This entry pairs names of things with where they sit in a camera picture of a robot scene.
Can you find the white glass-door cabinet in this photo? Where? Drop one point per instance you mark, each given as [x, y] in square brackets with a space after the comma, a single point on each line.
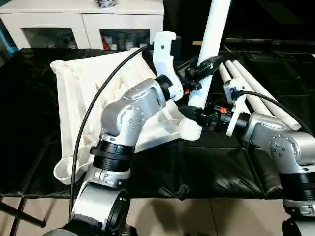
[81, 22]

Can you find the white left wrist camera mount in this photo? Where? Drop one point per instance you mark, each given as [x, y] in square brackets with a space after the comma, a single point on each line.
[163, 56]

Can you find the black panel with blue edge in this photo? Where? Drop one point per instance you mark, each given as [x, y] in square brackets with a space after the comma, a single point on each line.
[182, 19]

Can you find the black floor stand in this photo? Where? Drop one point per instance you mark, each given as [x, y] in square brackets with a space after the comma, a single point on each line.
[24, 214]

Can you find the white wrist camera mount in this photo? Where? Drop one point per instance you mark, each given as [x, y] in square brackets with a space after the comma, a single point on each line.
[163, 56]
[233, 98]

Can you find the small yellow label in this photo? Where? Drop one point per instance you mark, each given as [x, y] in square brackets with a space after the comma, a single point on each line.
[197, 43]

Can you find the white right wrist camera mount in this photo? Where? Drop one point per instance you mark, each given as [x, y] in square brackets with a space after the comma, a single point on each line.
[233, 98]

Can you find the white plastic table top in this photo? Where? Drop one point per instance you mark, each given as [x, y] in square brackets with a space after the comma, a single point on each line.
[81, 98]

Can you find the black and white bundle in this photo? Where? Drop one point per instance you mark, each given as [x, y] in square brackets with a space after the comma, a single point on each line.
[105, 3]

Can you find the black mat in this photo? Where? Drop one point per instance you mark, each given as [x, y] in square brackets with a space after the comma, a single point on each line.
[209, 167]

